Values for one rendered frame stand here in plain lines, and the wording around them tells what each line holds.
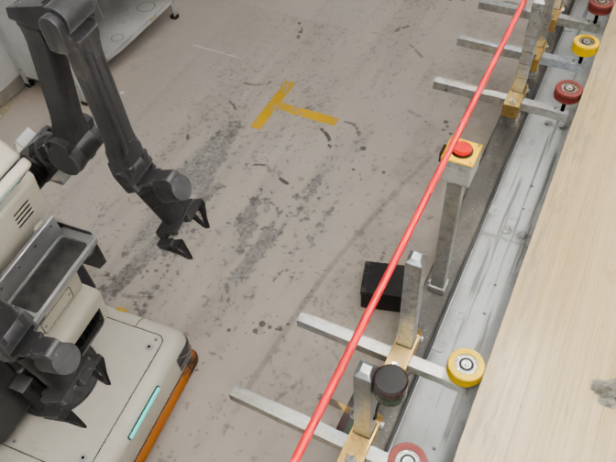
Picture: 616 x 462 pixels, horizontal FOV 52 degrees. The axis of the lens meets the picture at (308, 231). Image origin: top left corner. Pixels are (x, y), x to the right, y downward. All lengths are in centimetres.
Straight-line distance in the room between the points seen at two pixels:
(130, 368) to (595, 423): 144
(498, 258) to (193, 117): 195
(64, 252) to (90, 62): 52
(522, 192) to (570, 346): 76
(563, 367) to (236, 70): 265
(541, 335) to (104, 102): 104
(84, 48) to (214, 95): 235
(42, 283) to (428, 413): 98
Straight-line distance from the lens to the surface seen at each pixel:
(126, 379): 222
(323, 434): 141
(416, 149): 312
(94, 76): 124
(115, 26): 398
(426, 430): 168
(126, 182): 141
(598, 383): 149
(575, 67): 235
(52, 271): 154
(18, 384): 209
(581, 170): 186
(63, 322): 175
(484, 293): 188
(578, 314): 157
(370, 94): 342
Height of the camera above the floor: 218
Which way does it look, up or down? 51 degrees down
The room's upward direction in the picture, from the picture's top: 6 degrees counter-clockwise
